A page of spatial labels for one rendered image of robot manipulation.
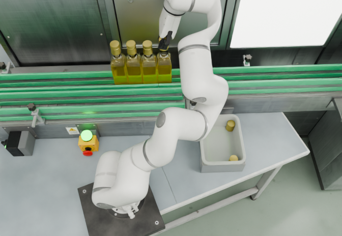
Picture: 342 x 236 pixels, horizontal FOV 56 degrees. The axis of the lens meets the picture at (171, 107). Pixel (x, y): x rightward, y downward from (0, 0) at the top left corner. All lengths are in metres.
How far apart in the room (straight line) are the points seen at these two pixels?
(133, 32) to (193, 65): 0.55
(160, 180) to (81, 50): 0.65
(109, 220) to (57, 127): 0.43
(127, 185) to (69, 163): 0.57
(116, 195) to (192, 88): 0.36
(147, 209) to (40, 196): 0.43
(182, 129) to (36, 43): 0.86
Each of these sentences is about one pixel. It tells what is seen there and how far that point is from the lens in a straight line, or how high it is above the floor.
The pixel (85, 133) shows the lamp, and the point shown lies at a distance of 1.33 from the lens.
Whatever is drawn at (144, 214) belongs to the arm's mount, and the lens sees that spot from 1.25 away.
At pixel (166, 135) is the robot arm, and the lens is 0.78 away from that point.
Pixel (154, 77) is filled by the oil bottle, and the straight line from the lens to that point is 1.26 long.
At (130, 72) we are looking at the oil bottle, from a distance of 1.25.
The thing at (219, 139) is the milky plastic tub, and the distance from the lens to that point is 1.39.
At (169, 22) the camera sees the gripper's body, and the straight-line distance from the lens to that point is 1.03.
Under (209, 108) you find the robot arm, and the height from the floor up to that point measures 1.26.
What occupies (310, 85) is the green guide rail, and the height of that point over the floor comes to 0.93.
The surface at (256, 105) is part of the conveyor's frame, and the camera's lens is 1.45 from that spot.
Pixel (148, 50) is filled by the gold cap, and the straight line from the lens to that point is 1.16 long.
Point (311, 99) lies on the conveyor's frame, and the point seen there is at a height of 0.85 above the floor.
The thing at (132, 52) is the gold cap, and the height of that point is 1.13.
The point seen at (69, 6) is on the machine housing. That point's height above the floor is 1.20.
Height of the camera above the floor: 1.99
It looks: 57 degrees down
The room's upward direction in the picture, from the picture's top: straight up
